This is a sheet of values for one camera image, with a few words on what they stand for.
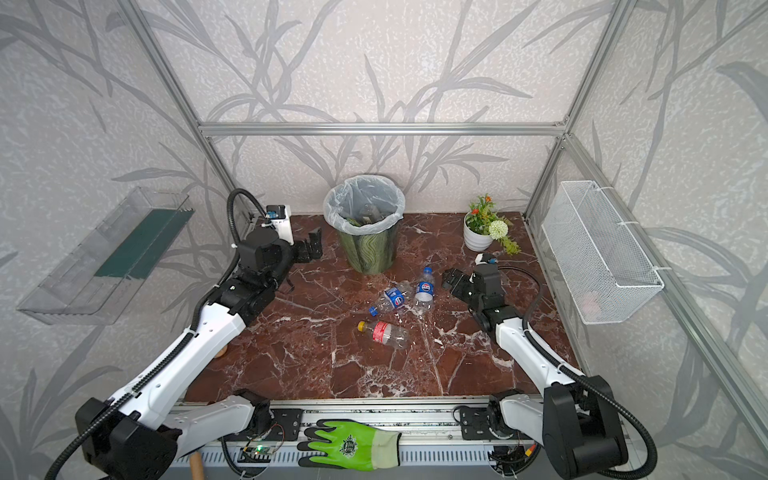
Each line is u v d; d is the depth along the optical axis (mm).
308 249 674
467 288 767
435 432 736
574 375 432
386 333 853
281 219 626
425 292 937
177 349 438
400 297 937
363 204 1017
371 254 935
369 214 1021
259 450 707
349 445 694
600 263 619
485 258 782
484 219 988
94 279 641
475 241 1044
